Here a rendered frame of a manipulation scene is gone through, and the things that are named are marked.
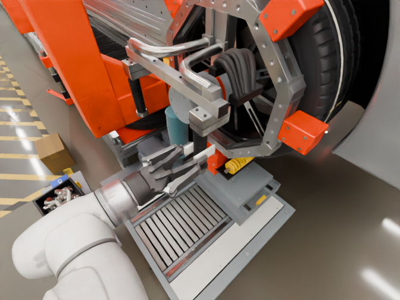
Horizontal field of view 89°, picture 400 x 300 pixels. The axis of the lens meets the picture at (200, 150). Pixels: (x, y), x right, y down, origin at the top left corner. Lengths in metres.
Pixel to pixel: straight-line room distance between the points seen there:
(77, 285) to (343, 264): 1.32
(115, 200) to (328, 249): 1.26
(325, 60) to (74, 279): 0.64
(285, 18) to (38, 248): 0.62
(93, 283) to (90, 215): 0.12
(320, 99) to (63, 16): 0.83
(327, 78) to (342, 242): 1.11
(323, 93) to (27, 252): 0.69
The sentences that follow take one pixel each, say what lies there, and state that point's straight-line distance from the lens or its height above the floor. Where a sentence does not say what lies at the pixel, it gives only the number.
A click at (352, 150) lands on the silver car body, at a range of 0.74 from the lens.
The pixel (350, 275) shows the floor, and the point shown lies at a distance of 1.48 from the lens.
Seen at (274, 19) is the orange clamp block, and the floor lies 1.10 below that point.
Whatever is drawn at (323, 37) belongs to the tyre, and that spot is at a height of 1.06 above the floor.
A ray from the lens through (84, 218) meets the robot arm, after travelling 0.43.
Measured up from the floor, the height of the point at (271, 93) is 0.77.
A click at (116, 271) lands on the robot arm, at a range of 0.39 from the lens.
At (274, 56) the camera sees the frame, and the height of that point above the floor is 1.03.
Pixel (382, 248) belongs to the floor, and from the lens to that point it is 1.65.
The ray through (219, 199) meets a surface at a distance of 1.21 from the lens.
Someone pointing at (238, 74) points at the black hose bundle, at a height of 1.01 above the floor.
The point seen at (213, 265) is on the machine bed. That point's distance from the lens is 1.18.
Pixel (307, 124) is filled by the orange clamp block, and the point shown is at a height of 0.88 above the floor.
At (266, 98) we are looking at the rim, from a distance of 0.73.
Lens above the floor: 1.23
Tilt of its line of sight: 48 degrees down
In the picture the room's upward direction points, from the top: straight up
